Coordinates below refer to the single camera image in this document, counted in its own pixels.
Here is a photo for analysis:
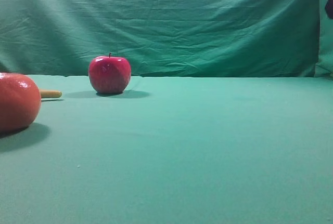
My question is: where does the yellow banana tip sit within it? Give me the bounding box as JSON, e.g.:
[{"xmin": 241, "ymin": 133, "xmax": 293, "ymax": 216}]
[{"xmin": 40, "ymin": 90, "xmax": 62, "ymax": 98}]

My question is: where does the green backdrop cloth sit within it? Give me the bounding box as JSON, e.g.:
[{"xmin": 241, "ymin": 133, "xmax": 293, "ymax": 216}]
[{"xmin": 1, "ymin": 0, "xmax": 332, "ymax": 77}]

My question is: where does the red apple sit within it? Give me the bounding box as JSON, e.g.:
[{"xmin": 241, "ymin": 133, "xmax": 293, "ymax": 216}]
[{"xmin": 88, "ymin": 53, "xmax": 131, "ymax": 95}]

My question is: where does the orange fruit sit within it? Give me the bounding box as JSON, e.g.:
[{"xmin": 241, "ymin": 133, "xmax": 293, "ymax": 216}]
[{"xmin": 1, "ymin": 72, "xmax": 41, "ymax": 133}]

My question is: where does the dark object at edge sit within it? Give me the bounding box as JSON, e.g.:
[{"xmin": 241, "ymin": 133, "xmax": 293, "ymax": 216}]
[{"xmin": 325, "ymin": 0, "xmax": 333, "ymax": 20}]

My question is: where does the green table cloth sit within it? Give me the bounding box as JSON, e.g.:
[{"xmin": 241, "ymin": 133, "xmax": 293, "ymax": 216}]
[{"xmin": 1, "ymin": 75, "xmax": 332, "ymax": 223}]

